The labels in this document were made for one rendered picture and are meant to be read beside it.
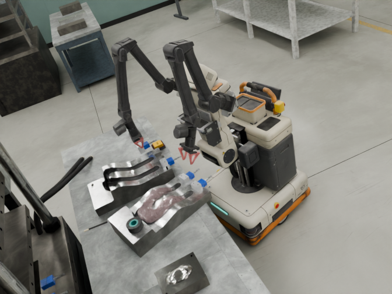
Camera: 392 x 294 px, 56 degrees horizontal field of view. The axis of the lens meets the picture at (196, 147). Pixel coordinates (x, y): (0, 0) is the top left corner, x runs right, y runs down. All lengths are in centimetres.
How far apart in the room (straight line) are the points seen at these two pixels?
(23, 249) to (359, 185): 240
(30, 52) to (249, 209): 421
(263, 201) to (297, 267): 49
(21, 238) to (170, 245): 72
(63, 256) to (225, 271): 91
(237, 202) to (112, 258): 110
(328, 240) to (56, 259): 178
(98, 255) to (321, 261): 147
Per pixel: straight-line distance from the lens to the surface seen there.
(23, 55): 593
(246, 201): 272
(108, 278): 194
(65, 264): 215
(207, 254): 183
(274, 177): 262
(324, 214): 296
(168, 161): 223
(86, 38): 568
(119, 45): 210
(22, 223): 211
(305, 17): 565
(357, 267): 270
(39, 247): 233
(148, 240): 190
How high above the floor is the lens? 224
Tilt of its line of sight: 36 degrees down
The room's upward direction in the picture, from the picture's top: 17 degrees counter-clockwise
